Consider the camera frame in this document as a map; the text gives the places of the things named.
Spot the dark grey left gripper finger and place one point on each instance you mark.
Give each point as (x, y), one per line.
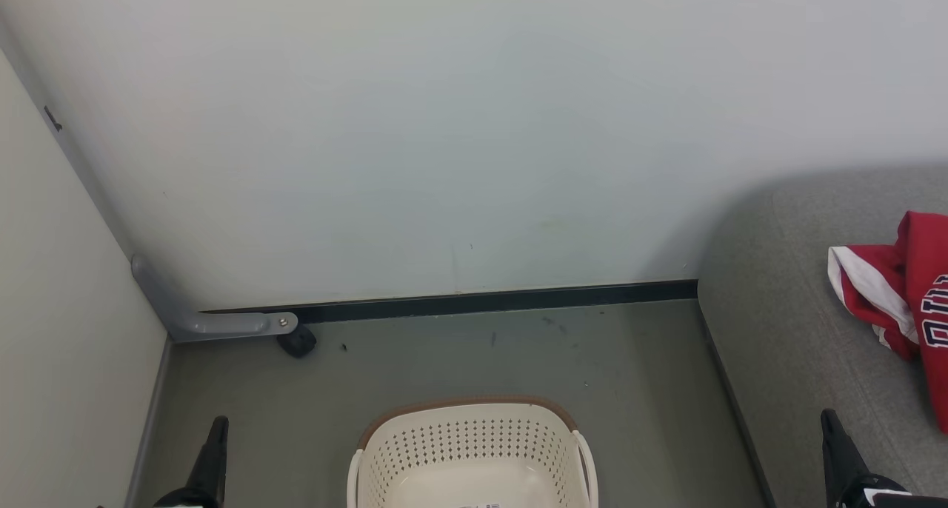
(211, 471)

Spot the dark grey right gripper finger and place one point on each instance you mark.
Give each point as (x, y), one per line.
(840, 456)

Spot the red lettered basketball jersey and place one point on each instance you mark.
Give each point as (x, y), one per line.
(932, 330)

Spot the red shorts with white trim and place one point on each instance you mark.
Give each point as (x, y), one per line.
(870, 286)

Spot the grey fabric sofa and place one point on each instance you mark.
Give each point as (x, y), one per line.
(785, 330)

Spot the grey skirting strip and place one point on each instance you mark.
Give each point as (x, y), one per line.
(148, 426)

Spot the black rubber foot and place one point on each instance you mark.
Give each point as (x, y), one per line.
(298, 342)

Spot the cream perforated laundry basket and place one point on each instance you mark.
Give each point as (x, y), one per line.
(474, 449)

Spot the black baseboard strip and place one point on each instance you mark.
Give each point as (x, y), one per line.
(503, 299)

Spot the grey metal bracket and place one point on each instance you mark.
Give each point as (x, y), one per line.
(215, 323)

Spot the small black wall clip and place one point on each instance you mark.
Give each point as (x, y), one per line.
(52, 119)

